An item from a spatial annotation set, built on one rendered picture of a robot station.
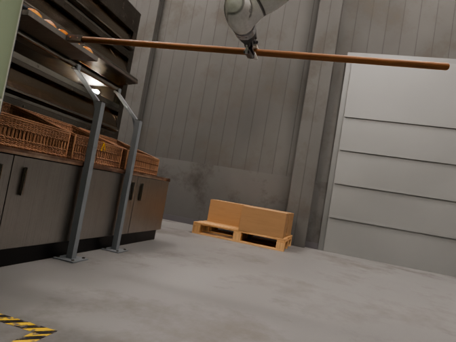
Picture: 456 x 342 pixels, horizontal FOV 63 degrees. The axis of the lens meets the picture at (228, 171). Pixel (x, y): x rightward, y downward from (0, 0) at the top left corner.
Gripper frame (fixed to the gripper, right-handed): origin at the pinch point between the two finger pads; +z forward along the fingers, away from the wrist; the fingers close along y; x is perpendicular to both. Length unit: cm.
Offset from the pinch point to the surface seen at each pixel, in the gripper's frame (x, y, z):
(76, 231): -95, 103, 33
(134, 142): -95, 40, 80
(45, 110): -154, 30, 56
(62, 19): -155, -36, 56
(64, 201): -100, 86, 24
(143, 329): -15, 120, -31
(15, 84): -154, 21, 27
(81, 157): -105, 59, 37
